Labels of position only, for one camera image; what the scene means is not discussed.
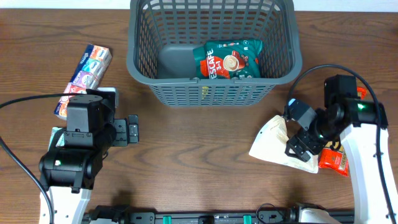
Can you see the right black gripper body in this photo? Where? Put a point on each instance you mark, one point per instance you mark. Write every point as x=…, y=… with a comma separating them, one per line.
x=312, y=140

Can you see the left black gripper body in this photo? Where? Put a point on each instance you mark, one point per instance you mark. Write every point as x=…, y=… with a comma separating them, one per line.
x=122, y=132

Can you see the orange spaghetti packet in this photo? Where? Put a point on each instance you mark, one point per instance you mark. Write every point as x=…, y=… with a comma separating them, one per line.
x=333, y=154

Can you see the white beige paper pouch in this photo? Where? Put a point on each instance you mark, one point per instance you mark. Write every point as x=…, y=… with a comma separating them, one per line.
x=270, y=144

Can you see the multicolour tissue multipack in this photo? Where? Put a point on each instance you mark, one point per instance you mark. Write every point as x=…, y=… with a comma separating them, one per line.
x=90, y=69

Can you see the green coffee mix bag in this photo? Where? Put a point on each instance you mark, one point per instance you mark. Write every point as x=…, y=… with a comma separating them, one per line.
x=228, y=59

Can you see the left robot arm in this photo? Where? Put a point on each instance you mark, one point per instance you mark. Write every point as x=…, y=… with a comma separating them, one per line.
x=76, y=153

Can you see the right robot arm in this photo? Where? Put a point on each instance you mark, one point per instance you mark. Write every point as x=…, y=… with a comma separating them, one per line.
x=361, y=128

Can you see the small teal wrapped packet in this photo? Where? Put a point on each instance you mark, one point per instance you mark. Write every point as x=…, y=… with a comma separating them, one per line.
x=57, y=138

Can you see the grey plastic basket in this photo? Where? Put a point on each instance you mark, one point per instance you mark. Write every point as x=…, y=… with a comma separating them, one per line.
x=164, y=33

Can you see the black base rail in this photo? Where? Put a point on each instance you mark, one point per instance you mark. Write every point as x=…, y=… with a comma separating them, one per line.
x=126, y=215

